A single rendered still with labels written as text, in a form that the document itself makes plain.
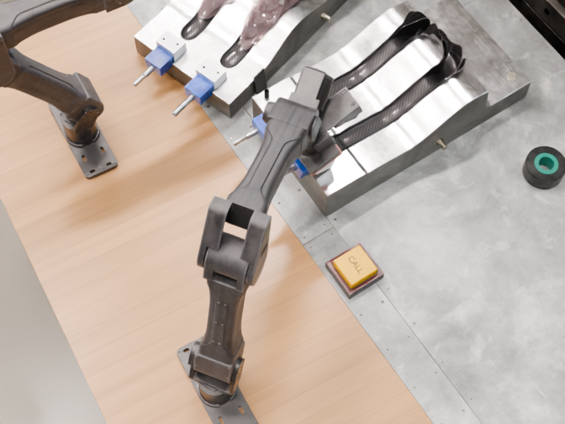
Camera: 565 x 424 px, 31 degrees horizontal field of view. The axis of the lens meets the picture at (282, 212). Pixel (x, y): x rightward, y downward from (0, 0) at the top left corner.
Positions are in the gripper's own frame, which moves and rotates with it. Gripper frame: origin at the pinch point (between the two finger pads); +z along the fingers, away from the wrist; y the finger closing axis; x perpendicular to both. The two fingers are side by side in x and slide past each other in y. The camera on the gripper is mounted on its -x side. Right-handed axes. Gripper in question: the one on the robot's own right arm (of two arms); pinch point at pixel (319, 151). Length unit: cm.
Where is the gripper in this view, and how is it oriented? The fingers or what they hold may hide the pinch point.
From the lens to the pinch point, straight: 186.6
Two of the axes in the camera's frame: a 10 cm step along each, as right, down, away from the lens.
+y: -5.5, -7.9, 2.6
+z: 2.3, 1.5, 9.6
